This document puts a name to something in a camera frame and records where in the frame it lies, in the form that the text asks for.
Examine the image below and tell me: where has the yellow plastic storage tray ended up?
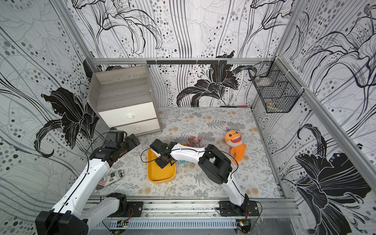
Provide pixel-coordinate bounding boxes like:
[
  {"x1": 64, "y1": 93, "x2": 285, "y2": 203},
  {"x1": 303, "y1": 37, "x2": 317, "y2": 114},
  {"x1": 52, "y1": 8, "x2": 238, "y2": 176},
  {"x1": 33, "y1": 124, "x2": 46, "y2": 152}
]
[{"x1": 147, "y1": 140, "x2": 176, "y2": 183}]

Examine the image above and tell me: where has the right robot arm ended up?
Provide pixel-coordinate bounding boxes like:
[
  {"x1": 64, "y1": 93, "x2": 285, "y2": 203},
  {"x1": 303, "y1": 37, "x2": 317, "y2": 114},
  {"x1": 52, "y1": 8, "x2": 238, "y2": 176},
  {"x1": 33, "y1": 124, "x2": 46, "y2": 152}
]
[{"x1": 150, "y1": 139, "x2": 249, "y2": 210}]

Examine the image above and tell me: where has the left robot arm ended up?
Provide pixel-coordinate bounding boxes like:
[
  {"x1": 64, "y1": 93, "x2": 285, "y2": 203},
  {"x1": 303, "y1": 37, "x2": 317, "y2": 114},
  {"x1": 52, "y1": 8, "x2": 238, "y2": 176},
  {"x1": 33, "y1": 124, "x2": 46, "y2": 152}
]
[{"x1": 35, "y1": 130, "x2": 140, "y2": 235}]

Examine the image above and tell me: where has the newspaper print pouch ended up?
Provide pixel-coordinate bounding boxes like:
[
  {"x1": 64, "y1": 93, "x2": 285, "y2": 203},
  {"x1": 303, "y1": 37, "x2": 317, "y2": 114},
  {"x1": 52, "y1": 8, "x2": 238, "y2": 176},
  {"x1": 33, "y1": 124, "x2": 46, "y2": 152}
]
[{"x1": 95, "y1": 169, "x2": 124, "y2": 191}]

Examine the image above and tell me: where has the red clothespin far pair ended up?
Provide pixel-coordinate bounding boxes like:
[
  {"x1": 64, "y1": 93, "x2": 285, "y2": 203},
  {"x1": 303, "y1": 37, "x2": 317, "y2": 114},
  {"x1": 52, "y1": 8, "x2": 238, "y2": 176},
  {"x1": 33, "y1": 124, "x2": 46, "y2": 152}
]
[{"x1": 188, "y1": 136, "x2": 203, "y2": 144}]

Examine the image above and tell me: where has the grey wooden drawer cabinet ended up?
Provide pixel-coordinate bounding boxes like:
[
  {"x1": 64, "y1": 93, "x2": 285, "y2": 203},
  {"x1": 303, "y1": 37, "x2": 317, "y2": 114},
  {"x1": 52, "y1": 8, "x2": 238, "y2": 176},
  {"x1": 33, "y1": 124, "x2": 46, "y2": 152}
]
[{"x1": 87, "y1": 65, "x2": 162, "y2": 136}]

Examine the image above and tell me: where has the orange shark plush toy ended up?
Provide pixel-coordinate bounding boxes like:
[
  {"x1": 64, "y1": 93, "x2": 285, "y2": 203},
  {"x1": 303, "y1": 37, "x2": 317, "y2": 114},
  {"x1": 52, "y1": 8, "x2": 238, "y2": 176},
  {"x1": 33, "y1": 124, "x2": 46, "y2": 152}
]
[{"x1": 225, "y1": 130, "x2": 247, "y2": 162}]

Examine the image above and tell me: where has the black red marker pen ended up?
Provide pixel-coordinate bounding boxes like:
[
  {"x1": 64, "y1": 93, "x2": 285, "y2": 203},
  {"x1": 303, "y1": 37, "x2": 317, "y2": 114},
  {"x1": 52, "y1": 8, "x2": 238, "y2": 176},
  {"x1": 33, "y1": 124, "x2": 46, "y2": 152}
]
[{"x1": 220, "y1": 105, "x2": 248, "y2": 108}]

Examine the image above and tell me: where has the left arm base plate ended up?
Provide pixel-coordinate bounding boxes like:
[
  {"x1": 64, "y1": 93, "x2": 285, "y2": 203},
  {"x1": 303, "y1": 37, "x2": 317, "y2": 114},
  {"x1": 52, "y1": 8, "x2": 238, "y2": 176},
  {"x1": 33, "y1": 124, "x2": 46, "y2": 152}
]
[{"x1": 116, "y1": 201, "x2": 144, "y2": 218}]

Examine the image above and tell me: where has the white slotted cable duct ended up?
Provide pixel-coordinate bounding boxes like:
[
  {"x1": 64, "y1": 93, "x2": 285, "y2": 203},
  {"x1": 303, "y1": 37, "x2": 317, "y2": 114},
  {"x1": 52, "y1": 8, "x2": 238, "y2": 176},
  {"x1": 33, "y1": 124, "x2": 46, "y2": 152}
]
[{"x1": 95, "y1": 218, "x2": 237, "y2": 230}]

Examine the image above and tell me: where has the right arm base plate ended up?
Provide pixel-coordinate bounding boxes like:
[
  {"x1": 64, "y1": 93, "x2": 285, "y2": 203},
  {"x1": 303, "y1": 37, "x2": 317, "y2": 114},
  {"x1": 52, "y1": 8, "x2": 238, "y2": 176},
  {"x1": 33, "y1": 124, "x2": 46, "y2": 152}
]
[{"x1": 216, "y1": 200, "x2": 260, "y2": 217}]

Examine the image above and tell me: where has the black wire wall basket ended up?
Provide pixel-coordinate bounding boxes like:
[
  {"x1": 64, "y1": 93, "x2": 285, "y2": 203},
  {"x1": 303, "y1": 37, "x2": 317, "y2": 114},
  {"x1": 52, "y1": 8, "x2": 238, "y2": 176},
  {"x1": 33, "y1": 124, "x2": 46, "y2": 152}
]
[{"x1": 248, "y1": 61, "x2": 300, "y2": 113}]

